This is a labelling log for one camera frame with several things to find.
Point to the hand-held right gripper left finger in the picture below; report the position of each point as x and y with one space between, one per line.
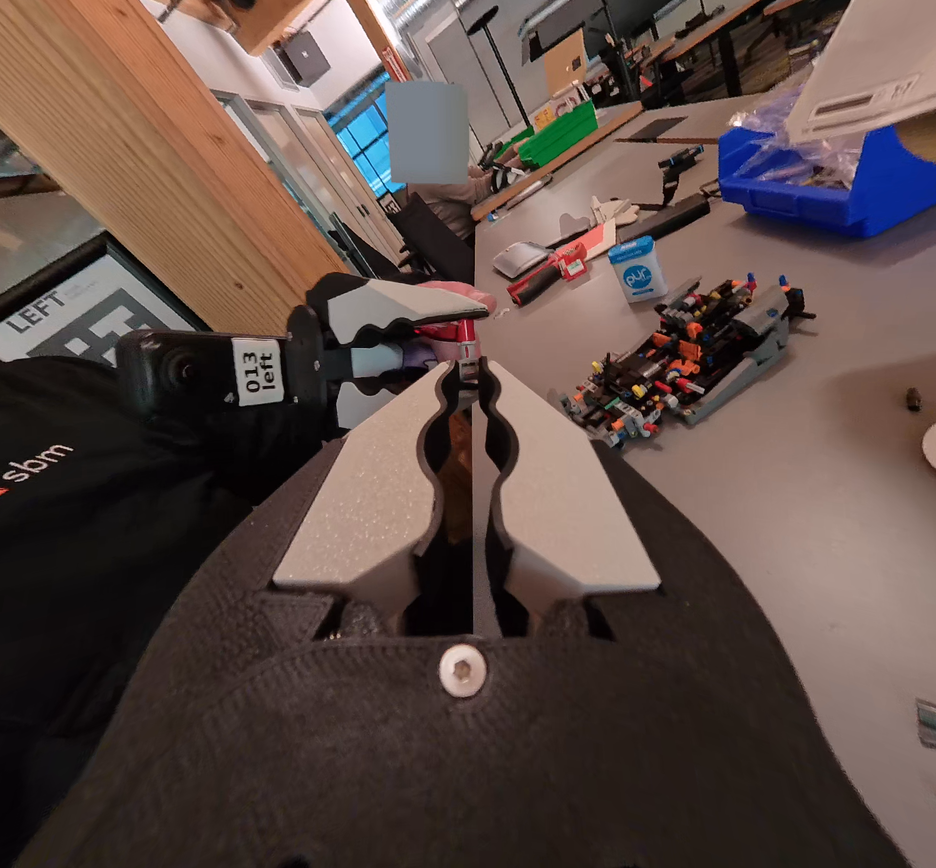
365 502

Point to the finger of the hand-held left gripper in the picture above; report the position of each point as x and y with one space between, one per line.
409 301
362 406

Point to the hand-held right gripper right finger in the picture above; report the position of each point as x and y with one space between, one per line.
570 517

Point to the small red lego piece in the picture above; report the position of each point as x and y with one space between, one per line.
464 338

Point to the multicoloured lego car model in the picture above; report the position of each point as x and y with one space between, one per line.
680 363

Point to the dark grey lego connector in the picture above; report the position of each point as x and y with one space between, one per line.
914 400

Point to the lego instruction booklet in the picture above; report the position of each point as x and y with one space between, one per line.
863 42

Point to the person's left hand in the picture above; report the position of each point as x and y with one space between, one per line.
457 288

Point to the black office chair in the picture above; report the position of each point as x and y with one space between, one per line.
431 246

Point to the framed black white marker sign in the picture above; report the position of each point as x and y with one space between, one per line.
110 298

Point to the grey pouch case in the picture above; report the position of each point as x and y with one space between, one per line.
519 257

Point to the person in dark shirt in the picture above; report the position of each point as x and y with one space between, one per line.
88 517

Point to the red white flat card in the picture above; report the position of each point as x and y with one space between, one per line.
596 239

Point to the white glove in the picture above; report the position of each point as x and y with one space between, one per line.
610 210

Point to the green plastic bin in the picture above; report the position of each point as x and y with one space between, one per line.
559 137

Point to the blue white gum container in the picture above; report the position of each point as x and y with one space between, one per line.
637 276

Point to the black floor lamp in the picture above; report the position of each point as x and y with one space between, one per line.
504 71

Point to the black cylindrical device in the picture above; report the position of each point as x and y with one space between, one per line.
676 217

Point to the cardboard box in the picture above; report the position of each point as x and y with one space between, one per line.
563 64

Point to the dark flat tablet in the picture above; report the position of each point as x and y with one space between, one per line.
658 128

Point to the blue plastic parts bin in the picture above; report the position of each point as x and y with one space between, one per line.
804 206

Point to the clear plastic bags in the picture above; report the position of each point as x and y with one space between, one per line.
797 151

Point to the black wall box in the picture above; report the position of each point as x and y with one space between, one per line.
303 56

